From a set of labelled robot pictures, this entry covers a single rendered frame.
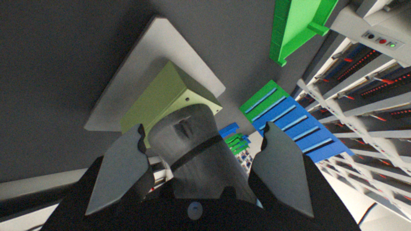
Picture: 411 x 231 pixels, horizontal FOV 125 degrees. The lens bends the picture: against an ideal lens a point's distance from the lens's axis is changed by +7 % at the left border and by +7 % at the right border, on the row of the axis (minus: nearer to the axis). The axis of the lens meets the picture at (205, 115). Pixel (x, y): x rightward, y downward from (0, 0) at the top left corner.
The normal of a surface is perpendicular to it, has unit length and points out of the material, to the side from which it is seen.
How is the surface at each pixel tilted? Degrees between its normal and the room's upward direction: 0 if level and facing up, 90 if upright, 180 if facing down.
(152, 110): 90
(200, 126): 68
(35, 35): 0
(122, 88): 0
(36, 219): 60
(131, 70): 0
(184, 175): 85
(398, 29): 90
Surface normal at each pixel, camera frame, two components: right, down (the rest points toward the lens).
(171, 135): -0.11, 0.07
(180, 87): -0.49, -0.15
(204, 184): -0.12, -0.51
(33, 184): 0.75, -0.61
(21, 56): 0.47, 0.78
